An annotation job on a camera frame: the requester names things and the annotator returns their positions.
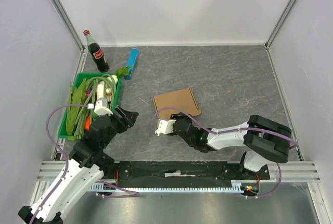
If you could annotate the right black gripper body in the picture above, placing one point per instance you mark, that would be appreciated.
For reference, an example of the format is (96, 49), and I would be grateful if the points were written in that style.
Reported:
(178, 124)

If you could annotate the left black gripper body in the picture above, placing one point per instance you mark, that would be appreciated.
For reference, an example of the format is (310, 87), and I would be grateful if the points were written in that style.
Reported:
(119, 125)

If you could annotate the brown cardboard box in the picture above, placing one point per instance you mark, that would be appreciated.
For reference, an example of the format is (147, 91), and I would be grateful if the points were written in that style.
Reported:
(182, 99)

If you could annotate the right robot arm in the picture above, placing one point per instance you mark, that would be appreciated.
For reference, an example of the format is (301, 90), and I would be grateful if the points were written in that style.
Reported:
(266, 139)

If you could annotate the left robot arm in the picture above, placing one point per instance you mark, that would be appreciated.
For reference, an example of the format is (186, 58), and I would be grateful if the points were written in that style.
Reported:
(85, 165)

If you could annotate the orange carrot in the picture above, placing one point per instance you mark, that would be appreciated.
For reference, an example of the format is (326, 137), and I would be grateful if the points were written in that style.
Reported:
(87, 123)

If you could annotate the green long beans bundle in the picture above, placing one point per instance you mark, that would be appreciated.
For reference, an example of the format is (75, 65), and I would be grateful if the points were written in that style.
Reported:
(88, 96)

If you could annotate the white green bok choy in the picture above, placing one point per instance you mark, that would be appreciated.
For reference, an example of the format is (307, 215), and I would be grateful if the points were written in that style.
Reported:
(102, 90)

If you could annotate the white radish with leaves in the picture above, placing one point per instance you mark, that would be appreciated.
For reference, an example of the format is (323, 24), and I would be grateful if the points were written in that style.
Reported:
(121, 72)

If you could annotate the purple eggplant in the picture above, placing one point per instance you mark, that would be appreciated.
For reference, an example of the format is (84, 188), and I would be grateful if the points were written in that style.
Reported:
(88, 92)

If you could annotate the green leafy vegetable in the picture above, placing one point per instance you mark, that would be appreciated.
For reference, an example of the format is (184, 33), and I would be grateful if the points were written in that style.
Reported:
(77, 97)

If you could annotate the blue rectangular block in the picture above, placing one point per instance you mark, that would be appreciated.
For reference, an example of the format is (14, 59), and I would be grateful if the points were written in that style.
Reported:
(131, 63)

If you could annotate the cola glass bottle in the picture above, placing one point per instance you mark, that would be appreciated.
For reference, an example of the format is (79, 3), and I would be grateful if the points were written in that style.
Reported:
(96, 52)

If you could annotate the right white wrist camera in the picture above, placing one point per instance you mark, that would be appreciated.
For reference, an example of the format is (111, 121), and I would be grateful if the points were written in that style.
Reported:
(164, 127)

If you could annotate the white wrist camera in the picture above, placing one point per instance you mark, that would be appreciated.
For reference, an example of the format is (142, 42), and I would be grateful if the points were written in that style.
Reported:
(164, 127)
(101, 107)

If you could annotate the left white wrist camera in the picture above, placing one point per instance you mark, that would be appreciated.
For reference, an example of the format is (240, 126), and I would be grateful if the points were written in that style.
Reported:
(101, 107)

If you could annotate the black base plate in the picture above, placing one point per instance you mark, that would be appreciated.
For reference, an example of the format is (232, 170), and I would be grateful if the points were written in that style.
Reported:
(137, 174)

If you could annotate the blue slotted cable duct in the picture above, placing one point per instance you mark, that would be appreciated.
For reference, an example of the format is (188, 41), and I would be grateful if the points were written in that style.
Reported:
(235, 187)

